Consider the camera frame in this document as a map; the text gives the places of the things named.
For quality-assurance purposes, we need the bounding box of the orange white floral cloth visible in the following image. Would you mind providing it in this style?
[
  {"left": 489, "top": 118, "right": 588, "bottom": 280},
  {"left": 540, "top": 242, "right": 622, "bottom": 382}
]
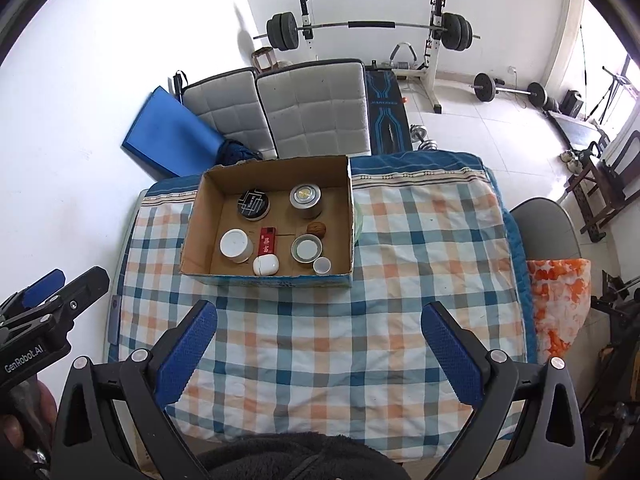
[{"left": 527, "top": 258, "right": 592, "bottom": 364}]

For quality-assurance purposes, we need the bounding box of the white earbud case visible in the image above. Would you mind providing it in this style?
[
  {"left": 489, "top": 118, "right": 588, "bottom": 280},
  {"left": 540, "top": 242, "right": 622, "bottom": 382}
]
[{"left": 253, "top": 254, "right": 280, "bottom": 276}]

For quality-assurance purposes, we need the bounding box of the plaid checkered tablecloth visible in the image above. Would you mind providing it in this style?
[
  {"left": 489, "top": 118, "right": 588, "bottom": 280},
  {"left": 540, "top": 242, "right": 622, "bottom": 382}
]
[{"left": 108, "top": 151, "right": 537, "bottom": 462}]

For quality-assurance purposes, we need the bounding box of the silver tin white lid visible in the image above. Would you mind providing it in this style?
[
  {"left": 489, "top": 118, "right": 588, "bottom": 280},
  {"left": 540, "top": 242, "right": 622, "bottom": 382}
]
[{"left": 291, "top": 234, "right": 323, "bottom": 264}]

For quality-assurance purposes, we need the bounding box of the black fleece garment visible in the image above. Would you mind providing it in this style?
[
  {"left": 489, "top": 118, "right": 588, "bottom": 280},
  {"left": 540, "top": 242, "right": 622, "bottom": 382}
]
[{"left": 198, "top": 432, "right": 409, "bottom": 480}]

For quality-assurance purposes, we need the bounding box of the barbell with black plates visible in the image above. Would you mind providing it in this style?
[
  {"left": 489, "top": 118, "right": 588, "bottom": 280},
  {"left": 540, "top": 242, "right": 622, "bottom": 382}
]
[{"left": 252, "top": 11, "right": 483, "bottom": 53}]

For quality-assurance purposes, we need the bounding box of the dark wooden chair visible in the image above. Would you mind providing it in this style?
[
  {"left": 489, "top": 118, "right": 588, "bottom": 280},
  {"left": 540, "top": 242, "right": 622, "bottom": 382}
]
[{"left": 565, "top": 130, "right": 639, "bottom": 243}]

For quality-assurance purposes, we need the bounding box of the small barbell on floor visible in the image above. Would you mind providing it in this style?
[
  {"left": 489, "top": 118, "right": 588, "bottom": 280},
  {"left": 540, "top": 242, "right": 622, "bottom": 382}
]
[{"left": 471, "top": 73, "right": 548, "bottom": 108}]

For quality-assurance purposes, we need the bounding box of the black blue bench pad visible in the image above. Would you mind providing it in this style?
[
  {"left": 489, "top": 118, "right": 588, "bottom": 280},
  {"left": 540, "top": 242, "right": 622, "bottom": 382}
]
[{"left": 366, "top": 67, "right": 412, "bottom": 155}]

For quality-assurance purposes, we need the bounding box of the small white cup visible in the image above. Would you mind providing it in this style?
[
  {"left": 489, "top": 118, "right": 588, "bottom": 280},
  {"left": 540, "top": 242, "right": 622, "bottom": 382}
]
[{"left": 312, "top": 257, "right": 332, "bottom": 275}]

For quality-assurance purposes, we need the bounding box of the open cardboard box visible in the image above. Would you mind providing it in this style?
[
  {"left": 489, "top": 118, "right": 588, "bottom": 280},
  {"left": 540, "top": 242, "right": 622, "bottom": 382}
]
[{"left": 180, "top": 155, "right": 355, "bottom": 287}]

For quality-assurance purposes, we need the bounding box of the grey cushion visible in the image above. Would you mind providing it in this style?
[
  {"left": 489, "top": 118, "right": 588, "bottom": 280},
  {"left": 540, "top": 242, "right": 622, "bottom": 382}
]
[
  {"left": 182, "top": 67, "right": 278, "bottom": 159},
  {"left": 256, "top": 58, "right": 371, "bottom": 158}
]

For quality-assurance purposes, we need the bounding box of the grey cushion rear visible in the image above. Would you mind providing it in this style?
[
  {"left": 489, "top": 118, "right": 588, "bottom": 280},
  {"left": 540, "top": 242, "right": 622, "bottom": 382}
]
[{"left": 182, "top": 67, "right": 278, "bottom": 159}]

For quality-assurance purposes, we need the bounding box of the brown walnut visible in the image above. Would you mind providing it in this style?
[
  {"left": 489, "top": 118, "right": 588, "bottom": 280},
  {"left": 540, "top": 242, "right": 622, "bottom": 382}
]
[{"left": 306, "top": 221, "right": 326, "bottom": 240}]

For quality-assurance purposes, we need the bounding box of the grey cushion front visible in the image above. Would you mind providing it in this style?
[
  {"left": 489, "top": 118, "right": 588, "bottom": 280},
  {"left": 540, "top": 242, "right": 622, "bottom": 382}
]
[{"left": 256, "top": 58, "right": 371, "bottom": 158}]

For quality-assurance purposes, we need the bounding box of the person left hand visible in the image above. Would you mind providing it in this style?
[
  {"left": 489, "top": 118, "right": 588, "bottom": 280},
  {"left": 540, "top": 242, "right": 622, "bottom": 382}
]
[{"left": 1, "top": 376, "right": 58, "bottom": 479}]

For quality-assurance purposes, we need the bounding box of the white round jar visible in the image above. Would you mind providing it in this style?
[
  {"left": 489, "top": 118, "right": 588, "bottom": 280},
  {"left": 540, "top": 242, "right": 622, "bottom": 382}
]
[{"left": 219, "top": 229, "right": 254, "bottom": 264}]

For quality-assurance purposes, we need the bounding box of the grey chair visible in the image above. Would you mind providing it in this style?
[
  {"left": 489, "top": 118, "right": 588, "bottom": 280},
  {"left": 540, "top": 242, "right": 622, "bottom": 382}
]
[{"left": 511, "top": 197, "right": 582, "bottom": 260}]

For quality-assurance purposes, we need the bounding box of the red rectangular lighter box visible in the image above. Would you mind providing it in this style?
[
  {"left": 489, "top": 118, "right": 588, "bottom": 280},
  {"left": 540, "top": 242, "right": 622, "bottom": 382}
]
[{"left": 257, "top": 226, "right": 277, "bottom": 256}]

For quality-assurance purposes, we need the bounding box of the blue foam mat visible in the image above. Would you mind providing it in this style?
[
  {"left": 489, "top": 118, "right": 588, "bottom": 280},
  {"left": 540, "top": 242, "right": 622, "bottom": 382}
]
[{"left": 122, "top": 87, "right": 224, "bottom": 178}]

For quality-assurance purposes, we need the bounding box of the white weight bench rack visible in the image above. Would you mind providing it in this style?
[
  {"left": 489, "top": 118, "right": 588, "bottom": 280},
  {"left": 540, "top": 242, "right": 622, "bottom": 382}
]
[{"left": 297, "top": 0, "right": 446, "bottom": 114}]

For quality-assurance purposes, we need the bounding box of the silver metal canister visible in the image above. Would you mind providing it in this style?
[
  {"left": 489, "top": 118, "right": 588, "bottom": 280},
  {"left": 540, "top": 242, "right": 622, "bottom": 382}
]
[{"left": 290, "top": 183, "right": 322, "bottom": 219}]

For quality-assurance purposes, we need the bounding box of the black round patterned tin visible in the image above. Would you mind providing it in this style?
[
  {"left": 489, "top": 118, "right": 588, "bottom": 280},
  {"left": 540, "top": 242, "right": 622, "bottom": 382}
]
[{"left": 236, "top": 188, "right": 270, "bottom": 221}]

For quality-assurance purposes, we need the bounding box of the small wooden stool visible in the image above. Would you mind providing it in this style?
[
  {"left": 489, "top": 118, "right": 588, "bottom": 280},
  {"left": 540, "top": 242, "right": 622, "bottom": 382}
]
[{"left": 250, "top": 47, "right": 279, "bottom": 73}]

